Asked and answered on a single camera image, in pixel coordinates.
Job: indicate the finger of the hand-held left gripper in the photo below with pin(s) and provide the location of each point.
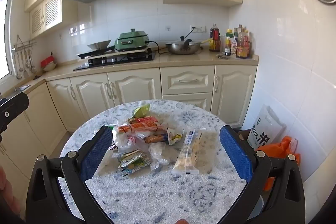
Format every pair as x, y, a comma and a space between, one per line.
13, 107

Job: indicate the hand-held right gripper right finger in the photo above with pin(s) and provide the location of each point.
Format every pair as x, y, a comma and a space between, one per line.
233, 153

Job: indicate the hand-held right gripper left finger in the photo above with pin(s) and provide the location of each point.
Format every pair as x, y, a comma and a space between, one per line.
97, 153

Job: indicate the green-white carton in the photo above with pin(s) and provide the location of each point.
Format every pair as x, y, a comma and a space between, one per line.
132, 161

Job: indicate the long clear bread packet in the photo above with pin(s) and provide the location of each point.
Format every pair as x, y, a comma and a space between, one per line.
187, 155

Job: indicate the orange striped food packet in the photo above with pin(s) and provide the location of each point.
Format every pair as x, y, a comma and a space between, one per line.
139, 127

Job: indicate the brown biscuit packet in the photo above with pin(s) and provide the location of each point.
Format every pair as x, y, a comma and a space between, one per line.
156, 138

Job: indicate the white and yellow wrapper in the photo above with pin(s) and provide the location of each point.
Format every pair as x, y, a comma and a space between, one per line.
174, 137

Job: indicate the clear plastic wrap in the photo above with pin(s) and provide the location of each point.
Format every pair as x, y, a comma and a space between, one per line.
158, 154

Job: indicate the green snack wrapper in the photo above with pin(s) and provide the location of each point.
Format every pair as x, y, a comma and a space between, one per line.
141, 110

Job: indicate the steel sink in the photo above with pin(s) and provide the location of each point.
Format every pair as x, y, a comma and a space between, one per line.
22, 88

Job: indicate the cardboard box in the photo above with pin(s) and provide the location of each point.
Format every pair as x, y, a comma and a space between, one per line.
245, 134

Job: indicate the white rice bag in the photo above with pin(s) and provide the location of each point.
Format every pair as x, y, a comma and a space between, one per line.
265, 129

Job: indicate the orange plastic bag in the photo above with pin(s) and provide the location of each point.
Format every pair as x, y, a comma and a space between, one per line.
275, 150

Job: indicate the hanging metal utensils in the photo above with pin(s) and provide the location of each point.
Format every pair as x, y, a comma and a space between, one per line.
25, 64

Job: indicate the red and white bowl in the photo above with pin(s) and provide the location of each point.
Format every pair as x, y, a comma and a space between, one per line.
48, 62

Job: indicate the cream lower kitchen cabinets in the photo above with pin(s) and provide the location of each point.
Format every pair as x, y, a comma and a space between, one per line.
126, 87

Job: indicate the round blue-white patterned table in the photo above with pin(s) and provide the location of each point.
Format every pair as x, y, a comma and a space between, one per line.
157, 195

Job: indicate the window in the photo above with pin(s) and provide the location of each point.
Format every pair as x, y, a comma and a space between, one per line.
4, 29

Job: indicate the small cream lattice-door cabinet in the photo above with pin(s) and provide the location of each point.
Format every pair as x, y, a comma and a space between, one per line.
43, 16

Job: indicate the black gas stove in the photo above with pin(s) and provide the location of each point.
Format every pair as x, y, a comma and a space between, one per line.
118, 60

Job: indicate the small dark metal object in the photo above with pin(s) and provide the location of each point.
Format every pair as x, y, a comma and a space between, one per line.
221, 56

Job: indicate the group of condiment bottles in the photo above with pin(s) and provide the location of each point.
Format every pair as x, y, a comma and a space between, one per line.
241, 49

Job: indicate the beige kitchen countertop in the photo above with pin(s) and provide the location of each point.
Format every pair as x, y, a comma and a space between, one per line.
183, 60

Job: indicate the silver wok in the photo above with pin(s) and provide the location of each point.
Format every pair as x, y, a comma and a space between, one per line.
99, 44

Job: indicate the wooden board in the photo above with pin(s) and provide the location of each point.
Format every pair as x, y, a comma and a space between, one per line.
131, 50

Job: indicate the steel pan with black utensil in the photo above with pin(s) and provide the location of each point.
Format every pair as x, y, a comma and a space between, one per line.
181, 48

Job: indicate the green electric cooking pot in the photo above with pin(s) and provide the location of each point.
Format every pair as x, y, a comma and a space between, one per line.
131, 39

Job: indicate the metal utensil wall rack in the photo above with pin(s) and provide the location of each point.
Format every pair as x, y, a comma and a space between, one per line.
25, 43

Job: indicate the white wall outlet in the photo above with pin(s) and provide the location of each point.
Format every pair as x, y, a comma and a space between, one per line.
198, 29

